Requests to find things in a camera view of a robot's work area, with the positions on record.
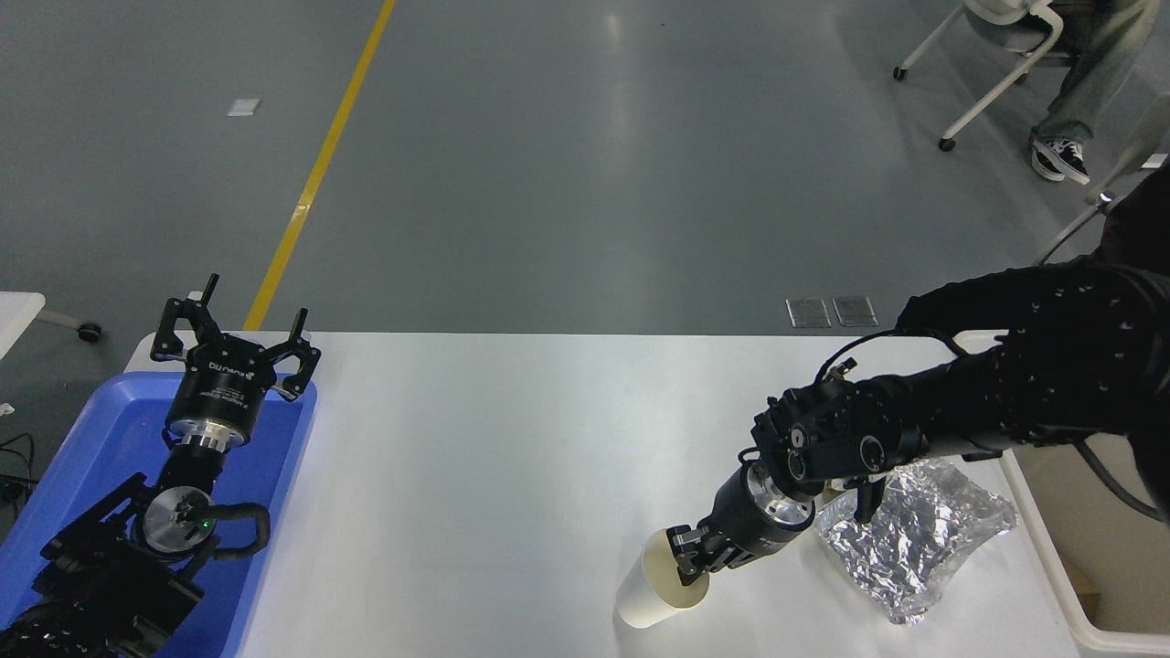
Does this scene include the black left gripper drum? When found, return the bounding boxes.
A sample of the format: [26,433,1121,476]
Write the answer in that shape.
[166,334,277,438]

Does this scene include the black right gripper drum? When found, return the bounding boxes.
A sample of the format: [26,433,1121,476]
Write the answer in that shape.
[702,468,813,571]

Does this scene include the white paper cup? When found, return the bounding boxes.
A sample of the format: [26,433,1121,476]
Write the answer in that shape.
[614,527,712,630]

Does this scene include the blue plastic tray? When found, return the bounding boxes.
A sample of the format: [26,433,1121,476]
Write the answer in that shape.
[0,371,319,658]

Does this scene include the crumpled silver foil tray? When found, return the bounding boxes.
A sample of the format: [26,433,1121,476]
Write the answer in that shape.
[815,457,1018,626]

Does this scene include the white wheeled cart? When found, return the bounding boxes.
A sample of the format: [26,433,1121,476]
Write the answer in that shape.
[0,291,103,362]

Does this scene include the large pale plastic bin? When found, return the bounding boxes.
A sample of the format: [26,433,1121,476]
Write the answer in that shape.
[951,329,1170,654]

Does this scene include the white wheeled chair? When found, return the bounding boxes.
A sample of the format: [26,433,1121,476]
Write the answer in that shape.
[894,0,1066,152]

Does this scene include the seated person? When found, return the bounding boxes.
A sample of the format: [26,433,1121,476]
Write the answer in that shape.
[1031,0,1162,186]

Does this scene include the black cables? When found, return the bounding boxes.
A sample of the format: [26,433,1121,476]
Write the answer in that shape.
[0,431,37,513]

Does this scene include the white chair frame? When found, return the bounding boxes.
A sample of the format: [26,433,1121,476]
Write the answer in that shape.
[1037,91,1170,266]

